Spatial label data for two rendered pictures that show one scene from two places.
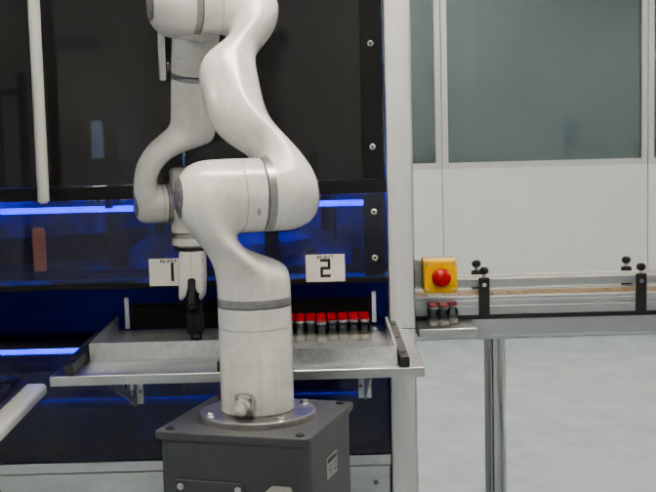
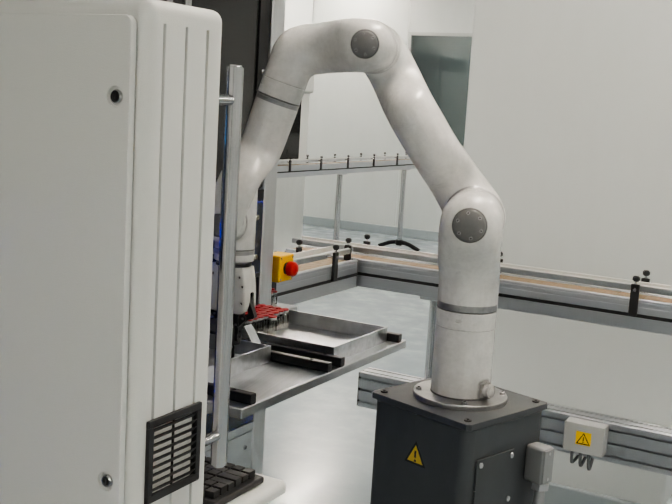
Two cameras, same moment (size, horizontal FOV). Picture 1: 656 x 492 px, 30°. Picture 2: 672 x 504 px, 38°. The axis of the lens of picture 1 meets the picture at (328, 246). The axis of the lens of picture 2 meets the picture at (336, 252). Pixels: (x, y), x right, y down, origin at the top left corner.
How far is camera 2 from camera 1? 2.33 m
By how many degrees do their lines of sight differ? 60
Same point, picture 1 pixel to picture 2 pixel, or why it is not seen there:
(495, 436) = not seen: hidden behind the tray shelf
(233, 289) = (487, 297)
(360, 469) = (237, 439)
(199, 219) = (497, 242)
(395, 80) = not seen: hidden behind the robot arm
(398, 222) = (268, 225)
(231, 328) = (482, 329)
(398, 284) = (265, 277)
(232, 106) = (455, 145)
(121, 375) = (281, 393)
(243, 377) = (486, 366)
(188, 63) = (298, 92)
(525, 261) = not seen: outside the picture
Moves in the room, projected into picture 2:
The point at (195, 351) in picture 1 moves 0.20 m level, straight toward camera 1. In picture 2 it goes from (257, 360) to (345, 375)
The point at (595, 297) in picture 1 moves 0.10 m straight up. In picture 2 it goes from (317, 272) to (318, 239)
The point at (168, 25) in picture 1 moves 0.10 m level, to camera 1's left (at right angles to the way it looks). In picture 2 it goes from (379, 65) to (353, 62)
